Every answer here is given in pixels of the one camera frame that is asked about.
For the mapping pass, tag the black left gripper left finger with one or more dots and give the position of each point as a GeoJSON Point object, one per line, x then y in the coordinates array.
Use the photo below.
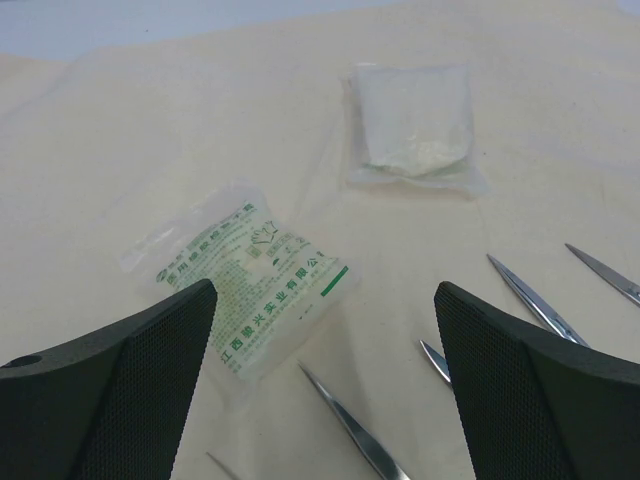
{"type": "Point", "coordinates": [111, 404]}

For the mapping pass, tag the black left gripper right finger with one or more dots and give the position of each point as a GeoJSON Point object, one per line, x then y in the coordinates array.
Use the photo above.
{"type": "Point", "coordinates": [532, 404]}

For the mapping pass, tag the steel tweezers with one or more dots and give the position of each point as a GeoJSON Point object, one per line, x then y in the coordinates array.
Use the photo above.
{"type": "Point", "coordinates": [370, 448]}
{"type": "Point", "coordinates": [223, 467]}

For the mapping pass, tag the black tipped surgical scissors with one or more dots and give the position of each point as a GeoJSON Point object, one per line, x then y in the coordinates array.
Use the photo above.
{"type": "Point", "coordinates": [545, 314]}

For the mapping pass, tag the steel surgical scissors middle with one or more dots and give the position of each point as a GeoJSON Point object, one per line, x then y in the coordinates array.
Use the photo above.
{"type": "Point", "coordinates": [624, 286]}

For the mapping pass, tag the green printed glove packet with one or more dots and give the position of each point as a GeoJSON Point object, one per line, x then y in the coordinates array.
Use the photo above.
{"type": "Point", "coordinates": [273, 284]}

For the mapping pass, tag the beige cloth mat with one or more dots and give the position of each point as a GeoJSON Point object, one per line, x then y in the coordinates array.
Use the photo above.
{"type": "Point", "coordinates": [98, 152]}

